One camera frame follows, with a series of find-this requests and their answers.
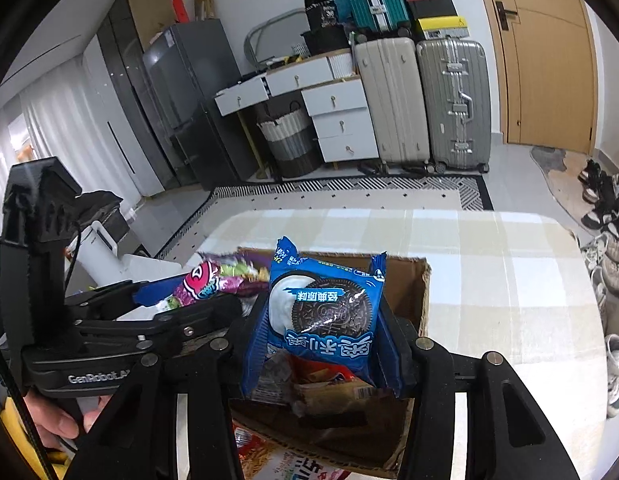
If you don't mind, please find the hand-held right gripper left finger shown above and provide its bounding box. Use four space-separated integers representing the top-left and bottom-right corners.
64 310 256 480

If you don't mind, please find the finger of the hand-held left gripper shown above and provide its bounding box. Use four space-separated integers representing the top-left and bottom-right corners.
80 294 244 357
64 281 151 324

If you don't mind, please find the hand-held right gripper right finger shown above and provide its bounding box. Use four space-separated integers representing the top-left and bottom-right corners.
382 299 565 480

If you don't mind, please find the purple candy packet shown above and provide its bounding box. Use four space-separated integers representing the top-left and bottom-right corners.
157 252 275 316

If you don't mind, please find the brown cardboard box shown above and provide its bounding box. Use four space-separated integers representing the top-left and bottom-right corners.
190 247 433 478

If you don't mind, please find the blue cookie packet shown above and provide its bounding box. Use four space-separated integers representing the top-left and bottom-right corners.
241 236 405 401

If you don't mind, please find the large white noodle snack bag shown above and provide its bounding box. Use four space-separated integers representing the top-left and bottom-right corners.
234 422 370 480

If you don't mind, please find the person's left hand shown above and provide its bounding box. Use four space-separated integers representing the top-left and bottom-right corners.
24 392 113 451

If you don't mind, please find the dark cloth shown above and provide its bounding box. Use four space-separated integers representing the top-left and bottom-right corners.
74 190 130 246

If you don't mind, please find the patterned rug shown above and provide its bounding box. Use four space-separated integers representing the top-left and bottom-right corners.
157 175 495 261

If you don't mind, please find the woven laundry basket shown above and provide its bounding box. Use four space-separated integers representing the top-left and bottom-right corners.
256 101 323 178

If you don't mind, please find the dark glass cabinet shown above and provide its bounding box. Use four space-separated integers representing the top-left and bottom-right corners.
97 0 180 196

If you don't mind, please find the grey fridge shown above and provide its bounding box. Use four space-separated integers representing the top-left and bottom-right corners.
142 19 260 191

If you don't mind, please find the grey door mat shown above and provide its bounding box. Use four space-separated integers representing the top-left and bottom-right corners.
530 146 590 221

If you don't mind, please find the pile of loose sneakers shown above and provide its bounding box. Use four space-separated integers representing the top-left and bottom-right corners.
577 159 619 418

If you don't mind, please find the white drawer desk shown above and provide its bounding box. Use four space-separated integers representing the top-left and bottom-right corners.
214 52 380 181

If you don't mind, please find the silver suitcase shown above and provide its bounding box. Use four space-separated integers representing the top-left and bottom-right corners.
416 37 491 173

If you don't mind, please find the cream suitcase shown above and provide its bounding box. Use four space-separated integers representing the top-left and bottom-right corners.
353 37 430 166

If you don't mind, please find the tall flat cardboard box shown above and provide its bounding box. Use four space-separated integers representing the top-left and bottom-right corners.
124 0 175 51

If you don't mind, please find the oval mirror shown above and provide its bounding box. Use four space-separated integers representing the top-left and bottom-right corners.
244 10 310 68

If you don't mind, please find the black storage box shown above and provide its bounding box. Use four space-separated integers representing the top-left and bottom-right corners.
300 27 350 56

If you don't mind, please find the wooden door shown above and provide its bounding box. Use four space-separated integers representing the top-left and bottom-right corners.
469 0 605 153

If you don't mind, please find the black printed bag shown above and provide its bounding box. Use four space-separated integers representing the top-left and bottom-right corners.
304 0 340 31

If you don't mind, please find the dark door handle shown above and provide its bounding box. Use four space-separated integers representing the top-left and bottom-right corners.
495 1 519 28

